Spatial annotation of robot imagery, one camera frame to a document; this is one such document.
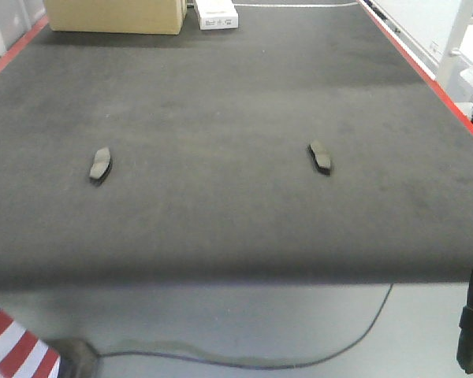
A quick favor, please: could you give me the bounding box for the grey brake pad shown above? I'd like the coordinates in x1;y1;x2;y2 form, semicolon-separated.
88;146;113;185
308;140;333;176

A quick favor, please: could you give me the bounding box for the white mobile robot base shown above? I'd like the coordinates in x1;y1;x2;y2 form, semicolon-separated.
436;1;473;123

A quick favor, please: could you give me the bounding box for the red conveyor frame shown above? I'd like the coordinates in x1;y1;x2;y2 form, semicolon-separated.
0;0;473;154

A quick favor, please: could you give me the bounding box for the dark conveyor belt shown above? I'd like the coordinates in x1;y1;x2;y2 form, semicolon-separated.
0;6;473;287

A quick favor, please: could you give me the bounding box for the black floor cable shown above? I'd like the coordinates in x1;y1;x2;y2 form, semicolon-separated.
94;283;395;370

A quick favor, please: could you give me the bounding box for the long white box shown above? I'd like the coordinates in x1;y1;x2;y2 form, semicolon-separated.
193;0;239;31

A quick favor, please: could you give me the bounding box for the red white traffic cone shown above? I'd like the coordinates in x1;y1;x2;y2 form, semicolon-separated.
0;295;102;378

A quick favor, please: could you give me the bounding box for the cardboard box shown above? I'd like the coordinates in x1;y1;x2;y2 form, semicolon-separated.
44;0;187;35

